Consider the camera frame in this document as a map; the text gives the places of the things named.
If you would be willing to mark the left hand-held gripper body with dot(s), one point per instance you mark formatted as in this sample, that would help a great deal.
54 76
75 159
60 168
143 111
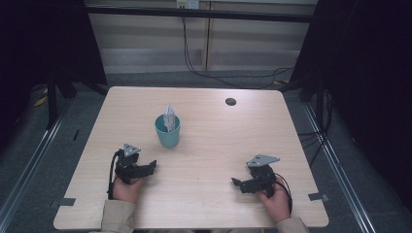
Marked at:
128 163

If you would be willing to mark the person's right hand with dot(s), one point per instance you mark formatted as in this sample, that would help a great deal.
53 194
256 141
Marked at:
277 204

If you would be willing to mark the person's left hand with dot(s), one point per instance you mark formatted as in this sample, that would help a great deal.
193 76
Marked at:
126 191

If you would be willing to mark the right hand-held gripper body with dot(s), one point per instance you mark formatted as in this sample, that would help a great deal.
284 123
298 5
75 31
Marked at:
260 176

